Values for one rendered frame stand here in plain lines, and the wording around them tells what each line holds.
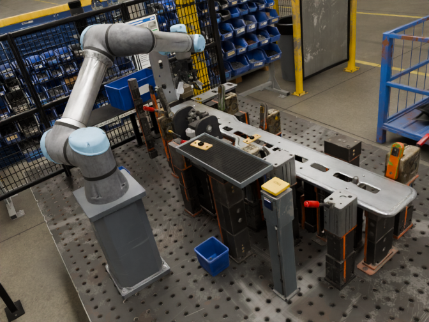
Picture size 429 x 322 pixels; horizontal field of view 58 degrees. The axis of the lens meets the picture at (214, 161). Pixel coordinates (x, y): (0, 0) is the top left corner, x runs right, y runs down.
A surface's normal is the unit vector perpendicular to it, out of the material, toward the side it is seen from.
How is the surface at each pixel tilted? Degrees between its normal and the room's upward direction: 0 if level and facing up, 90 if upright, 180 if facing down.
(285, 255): 90
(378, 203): 0
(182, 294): 0
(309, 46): 90
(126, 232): 90
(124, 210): 90
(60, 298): 0
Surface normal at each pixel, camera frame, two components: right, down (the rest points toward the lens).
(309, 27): 0.57, 0.35
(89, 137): -0.05, -0.82
